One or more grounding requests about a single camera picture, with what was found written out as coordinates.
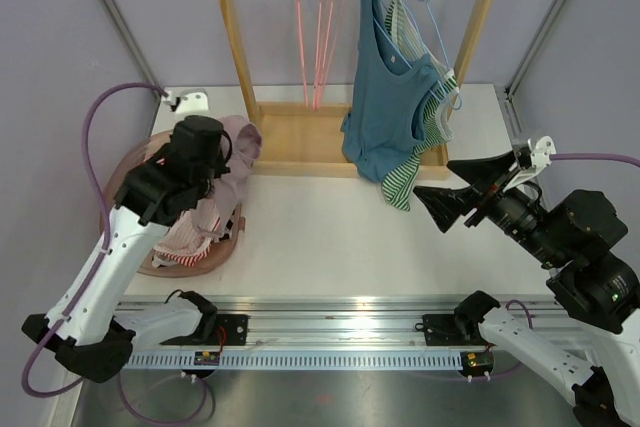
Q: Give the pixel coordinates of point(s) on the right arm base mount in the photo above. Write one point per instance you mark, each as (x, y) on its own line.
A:
(440, 329)

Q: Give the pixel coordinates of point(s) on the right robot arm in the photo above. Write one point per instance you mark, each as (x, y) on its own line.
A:
(573, 242)

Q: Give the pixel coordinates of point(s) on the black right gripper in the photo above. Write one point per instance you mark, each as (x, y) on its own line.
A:
(446, 204)

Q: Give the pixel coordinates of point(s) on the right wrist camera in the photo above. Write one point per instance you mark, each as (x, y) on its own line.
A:
(531, 157)

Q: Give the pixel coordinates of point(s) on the red white striped tank top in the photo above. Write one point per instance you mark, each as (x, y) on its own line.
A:
(188, 240)

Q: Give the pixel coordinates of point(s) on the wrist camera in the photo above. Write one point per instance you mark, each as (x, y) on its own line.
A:
(531, 157)
(186, 102)

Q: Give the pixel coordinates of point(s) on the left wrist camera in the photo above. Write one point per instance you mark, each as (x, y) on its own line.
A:
(186, 102)

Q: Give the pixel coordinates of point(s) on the green white striped tank top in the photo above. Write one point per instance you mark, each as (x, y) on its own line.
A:
(399, 24)

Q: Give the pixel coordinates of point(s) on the pink plastic basket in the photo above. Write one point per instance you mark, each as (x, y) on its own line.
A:
(219, 253)

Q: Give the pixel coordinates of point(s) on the slotted cable duct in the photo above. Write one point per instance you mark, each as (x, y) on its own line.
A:
(315, 360)

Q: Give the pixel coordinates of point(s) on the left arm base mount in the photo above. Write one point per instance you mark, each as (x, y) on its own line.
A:
(231, 329)

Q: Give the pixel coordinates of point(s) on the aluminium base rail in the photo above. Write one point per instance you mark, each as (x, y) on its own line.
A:
(360, 322)

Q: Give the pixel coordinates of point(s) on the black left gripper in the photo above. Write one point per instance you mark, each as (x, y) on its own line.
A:
(220, 167)

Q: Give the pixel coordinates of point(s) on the dusty pink tank top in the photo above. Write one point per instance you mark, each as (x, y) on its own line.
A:
(231, 189)

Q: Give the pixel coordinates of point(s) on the pink wire hanger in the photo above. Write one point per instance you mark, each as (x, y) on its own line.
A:
(301, 47)
(332, 40)
(324, 21)

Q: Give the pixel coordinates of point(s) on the wooden clothes rack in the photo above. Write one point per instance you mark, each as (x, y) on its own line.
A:
(298, 142)

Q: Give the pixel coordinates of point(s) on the blue tank top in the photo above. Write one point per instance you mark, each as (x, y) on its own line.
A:
(385, 121)

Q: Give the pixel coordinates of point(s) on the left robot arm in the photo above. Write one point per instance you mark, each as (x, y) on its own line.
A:
(85, 334)

